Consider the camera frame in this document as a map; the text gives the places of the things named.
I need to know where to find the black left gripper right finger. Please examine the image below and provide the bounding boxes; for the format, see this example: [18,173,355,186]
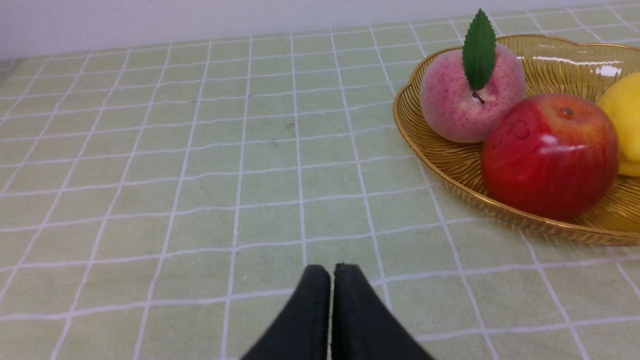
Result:
[331,263,433,360]

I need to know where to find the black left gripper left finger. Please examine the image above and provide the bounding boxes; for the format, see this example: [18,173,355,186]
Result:
[242,265,331,360]

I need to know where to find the amber glass fruit bowl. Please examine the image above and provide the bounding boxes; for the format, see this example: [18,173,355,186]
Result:
[392,34,640,247]

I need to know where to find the green checkered tablecloth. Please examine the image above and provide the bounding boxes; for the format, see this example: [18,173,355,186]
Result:
[0,15,640,360]

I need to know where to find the red apple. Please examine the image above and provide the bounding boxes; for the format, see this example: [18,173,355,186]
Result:
[481,93,618,221]

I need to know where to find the pink peach with leaf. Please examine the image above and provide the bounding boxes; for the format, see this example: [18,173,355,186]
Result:
[420,9,526,143]

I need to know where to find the yellow lemon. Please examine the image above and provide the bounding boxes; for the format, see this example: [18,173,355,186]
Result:
[596,71,640,177]

